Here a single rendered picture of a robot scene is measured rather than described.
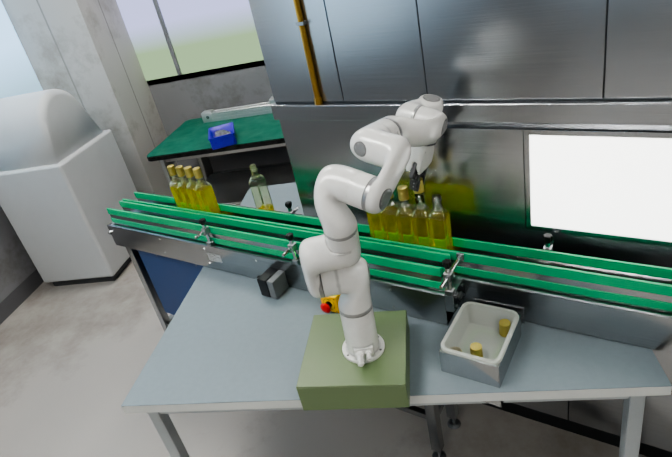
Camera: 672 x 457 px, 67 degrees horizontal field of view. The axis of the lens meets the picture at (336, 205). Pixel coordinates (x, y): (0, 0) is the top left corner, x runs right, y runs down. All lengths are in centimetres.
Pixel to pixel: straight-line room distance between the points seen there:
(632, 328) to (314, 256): 91
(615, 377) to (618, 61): 82
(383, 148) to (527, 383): 78
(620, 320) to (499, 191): 50
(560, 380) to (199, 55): 401
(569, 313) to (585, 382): 20
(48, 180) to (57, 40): 131
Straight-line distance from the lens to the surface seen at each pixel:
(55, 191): 392
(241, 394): 169
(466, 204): 176
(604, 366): 164
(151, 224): 252
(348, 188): 116
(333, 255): 127
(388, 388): 147
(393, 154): 116
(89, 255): 409
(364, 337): 148
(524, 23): 153
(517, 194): 169
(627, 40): 151
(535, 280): 165
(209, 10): 471
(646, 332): 166
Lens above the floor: 191
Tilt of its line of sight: 27 degrees down
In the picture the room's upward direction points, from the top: 13 degrees counter-clockwise
